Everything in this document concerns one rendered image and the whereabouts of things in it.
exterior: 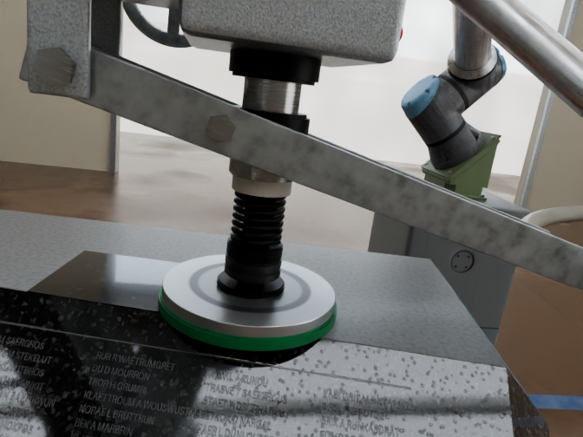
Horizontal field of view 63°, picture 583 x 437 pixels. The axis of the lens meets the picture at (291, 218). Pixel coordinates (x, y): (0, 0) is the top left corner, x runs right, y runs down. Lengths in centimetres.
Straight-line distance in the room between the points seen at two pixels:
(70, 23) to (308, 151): 24
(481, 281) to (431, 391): 119
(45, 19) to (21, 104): 537
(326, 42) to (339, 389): 35
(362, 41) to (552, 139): 618
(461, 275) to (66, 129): 474
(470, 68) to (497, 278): 69
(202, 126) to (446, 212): 29
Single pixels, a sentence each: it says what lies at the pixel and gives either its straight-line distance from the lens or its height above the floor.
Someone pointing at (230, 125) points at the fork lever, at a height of 109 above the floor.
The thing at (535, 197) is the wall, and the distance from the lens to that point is 666.
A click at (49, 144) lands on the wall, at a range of 580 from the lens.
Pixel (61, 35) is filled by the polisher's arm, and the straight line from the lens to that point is 48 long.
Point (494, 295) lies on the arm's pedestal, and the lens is 178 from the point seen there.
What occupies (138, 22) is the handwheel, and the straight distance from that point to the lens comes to 70.
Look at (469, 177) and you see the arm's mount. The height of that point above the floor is 92.
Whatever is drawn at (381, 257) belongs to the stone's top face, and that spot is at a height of 87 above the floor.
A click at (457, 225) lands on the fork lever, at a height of 101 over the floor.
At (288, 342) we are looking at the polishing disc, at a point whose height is 88.
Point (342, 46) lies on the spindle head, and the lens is 46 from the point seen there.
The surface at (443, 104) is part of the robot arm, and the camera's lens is 166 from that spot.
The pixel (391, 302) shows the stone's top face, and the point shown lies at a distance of 69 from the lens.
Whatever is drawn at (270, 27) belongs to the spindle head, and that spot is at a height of 118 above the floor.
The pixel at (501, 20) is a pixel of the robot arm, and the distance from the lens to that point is 114.
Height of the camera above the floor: 114
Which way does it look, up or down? 15 degrees down
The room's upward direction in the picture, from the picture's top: 7 degrees clockwise
